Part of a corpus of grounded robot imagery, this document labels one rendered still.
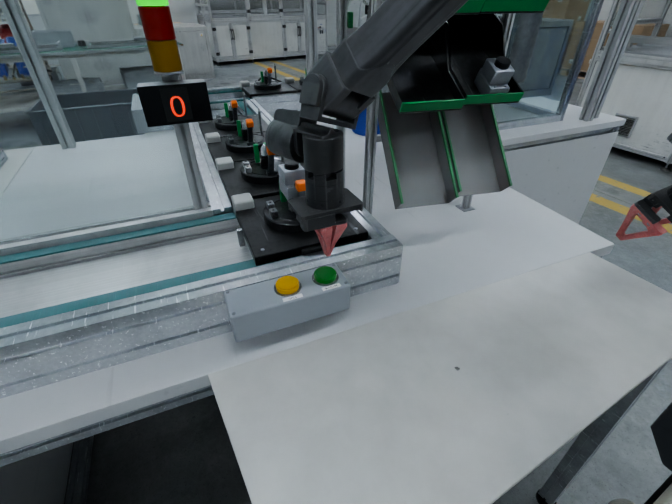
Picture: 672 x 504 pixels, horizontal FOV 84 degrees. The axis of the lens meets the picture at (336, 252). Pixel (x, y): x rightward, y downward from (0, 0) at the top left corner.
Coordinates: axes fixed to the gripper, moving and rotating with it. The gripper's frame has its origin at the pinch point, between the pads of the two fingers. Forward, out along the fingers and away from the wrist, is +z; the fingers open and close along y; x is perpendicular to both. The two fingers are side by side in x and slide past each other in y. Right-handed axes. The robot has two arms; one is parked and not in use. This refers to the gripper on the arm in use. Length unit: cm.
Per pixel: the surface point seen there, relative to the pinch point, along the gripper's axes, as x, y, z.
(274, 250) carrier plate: -11.5, 6.3, 5.2
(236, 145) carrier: -68, 2, 2
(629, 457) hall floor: 27, -104, 104
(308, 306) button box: 2.3, 4.7, 8.8
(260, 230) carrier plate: -19.8, 6.9, 5.0
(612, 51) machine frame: -71, -167, -14
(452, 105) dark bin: -12.2, -32.4, -17.3
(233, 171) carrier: -53, 6, 4
